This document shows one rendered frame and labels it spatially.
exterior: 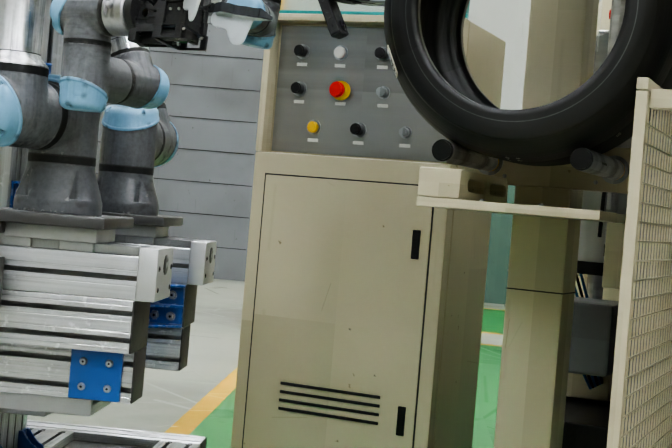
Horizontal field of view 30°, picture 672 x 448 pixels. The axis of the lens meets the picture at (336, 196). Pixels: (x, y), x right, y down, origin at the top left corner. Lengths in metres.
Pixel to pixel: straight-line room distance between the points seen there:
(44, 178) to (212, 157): 9.76
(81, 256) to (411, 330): 1.23
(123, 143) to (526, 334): 0.98
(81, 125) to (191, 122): 9.80
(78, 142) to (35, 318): 0.31
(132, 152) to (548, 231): 0.93
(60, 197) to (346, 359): 1.28
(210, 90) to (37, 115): 9.89
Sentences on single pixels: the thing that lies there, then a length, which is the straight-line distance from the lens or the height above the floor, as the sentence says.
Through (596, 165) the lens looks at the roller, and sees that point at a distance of 2.48.
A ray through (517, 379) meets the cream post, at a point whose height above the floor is 0.42.
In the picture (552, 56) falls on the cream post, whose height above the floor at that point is 1.14.
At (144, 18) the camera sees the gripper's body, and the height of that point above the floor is 1.03.
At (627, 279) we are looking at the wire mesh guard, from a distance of 1.91.
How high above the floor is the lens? 0.77
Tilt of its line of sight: 1 degrees up
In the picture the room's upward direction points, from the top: 5 degrees clockwise
